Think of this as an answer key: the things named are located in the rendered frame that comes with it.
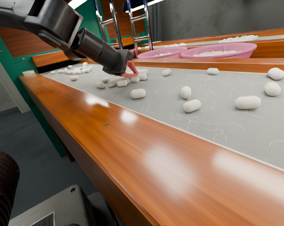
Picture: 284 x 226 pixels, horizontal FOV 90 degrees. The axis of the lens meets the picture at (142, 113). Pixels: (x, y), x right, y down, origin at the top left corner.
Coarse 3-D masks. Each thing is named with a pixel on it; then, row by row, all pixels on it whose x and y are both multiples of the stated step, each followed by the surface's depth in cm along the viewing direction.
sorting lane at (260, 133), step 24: (48, 72) 103; (96, 72) 72; (192, 72) 45; (240, 72) 38; (96, 96) 40; (120, 96) 37; (144, 96) 35; (168, 96) 32; (192, 96) 30; (216, 96) 29; (240, 96) 27; (264, 96) 25; (168, 120) 24; (192, 120) 23; (216, 120) 22; (240, 120) 21; (264, 120) 20; (216, 144) 18; (240, 144) 17; (264, 144) 16
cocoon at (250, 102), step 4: (248, 96) 22; (252, 96) 22; (256, 96) 22; (236, 100) 23; (240, 100) 22; (244, 100) 22; (248, 100) 22; (252, 100) 22; (256, 100) 22; (260, 100) 22; (236, 104) 23; (240, 104) 22; (244, 104) 22; (248, 104) 22; (252, 104) 22; (256, 104) 22; (240, 108) 23; (244, 108) 22; (248, 108) 22; (252, 108) 22
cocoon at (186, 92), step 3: (183, 87) 30; (186, 87) 30; (189, 87) 30; (183, 90) 29; (186, 90) 29; (189, 90) 29; (183, 93) 29; (186, 93) 29; (189, 93) 29; (183, 96) 29; (186, 96) 29; (189, 96) 29
